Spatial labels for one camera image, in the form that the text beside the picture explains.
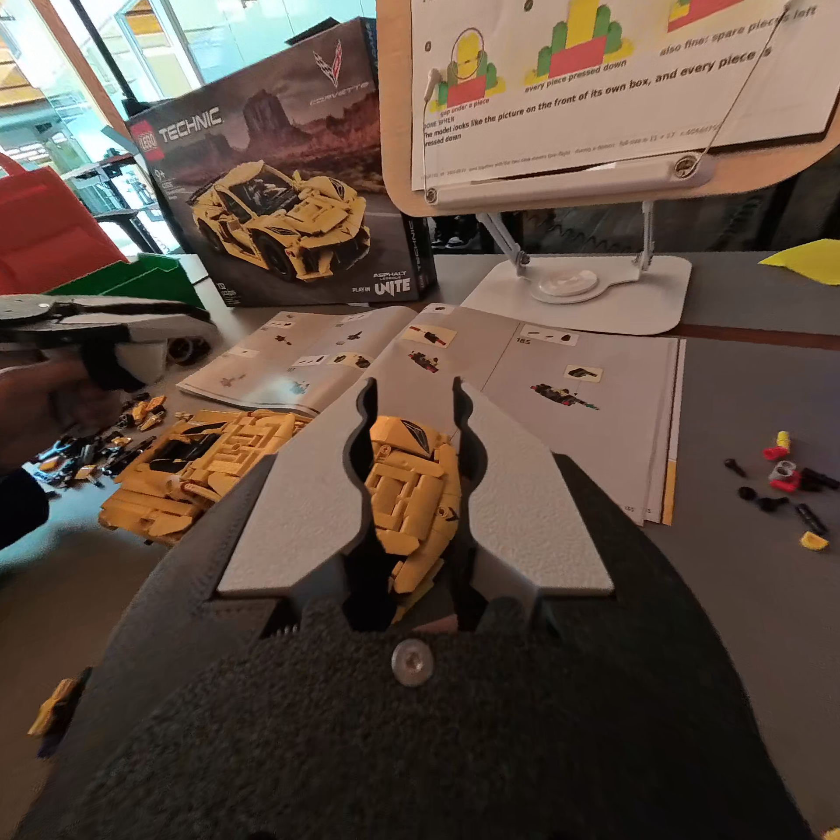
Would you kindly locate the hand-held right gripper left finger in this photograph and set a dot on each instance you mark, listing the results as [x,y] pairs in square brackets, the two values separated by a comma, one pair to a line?
[308,518]

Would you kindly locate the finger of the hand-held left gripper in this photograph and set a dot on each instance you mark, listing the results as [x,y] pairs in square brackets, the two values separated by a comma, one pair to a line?
[131,306]
[170,328]

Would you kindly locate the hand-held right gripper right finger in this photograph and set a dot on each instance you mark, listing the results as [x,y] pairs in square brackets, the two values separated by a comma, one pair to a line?
[525,518]

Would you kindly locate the yellow brick car model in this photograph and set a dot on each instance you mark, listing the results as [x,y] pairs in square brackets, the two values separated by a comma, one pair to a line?
[197,459]

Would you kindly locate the grey desk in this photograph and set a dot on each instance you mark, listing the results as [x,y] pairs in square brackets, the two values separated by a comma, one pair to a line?
[754,394]

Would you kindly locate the person's left hand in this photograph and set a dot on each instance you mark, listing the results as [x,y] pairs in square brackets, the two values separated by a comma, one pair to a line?
[46,413]

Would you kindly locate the black toy wheel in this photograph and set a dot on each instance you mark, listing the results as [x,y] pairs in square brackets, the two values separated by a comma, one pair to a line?
[187,349]

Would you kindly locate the green cardboard tray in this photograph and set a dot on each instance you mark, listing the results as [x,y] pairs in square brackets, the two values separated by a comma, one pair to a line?
[131,275]

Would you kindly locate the red paper bag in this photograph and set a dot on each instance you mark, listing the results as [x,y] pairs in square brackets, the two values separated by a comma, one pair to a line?
[46,229]

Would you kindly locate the open instruction booklet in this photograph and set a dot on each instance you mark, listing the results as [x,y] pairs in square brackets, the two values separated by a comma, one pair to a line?
[590,420]

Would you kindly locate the pile of small brick pieces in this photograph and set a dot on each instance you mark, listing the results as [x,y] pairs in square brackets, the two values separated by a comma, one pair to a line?
[98,446]

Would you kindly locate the car model set box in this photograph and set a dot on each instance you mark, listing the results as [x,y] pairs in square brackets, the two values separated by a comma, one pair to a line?
[295,164]

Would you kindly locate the white wooden document stand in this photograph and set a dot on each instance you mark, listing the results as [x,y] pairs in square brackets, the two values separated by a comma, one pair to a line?
[590,289]

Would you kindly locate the cluster of red black pieces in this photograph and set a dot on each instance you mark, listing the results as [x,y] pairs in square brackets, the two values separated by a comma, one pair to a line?
[784,476]

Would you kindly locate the yellow brick piece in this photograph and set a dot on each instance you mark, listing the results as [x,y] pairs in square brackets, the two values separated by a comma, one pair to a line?
[56,705]

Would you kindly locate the yellow paper sheet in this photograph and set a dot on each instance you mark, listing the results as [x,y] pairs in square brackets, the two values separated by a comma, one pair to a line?
[810,262]

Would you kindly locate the printed instruction sheet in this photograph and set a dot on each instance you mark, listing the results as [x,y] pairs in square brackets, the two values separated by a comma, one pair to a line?
[590,98]

